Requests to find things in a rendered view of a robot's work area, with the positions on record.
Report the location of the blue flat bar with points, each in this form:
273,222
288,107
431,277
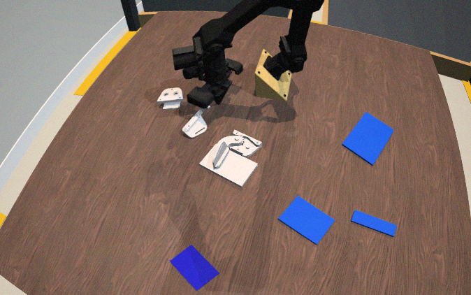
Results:
373,223

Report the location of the blue flat rectangular plate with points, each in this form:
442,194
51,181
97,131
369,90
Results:
306,219
368,138
194,267

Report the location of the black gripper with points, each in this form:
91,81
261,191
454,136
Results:
217,83

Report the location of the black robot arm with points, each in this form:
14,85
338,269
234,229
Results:
215,36

